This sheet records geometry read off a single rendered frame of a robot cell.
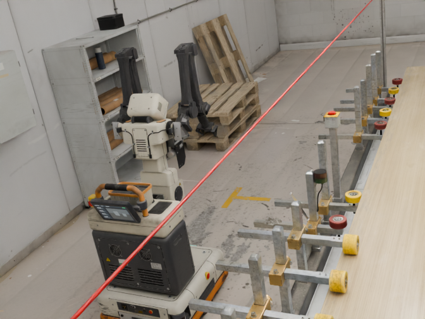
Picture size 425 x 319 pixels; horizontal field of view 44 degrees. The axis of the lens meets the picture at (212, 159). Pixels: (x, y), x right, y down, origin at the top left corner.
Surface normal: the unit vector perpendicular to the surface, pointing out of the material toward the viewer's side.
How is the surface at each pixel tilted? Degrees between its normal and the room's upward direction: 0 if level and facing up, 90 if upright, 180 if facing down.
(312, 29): 90
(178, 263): 90
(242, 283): 0
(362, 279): 0
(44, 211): 90
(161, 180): 82
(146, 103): 48
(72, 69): 90
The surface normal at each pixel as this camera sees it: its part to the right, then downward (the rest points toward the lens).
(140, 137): -0.43, 0.28
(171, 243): 0.90, 0.04
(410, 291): -0.15, -0.91
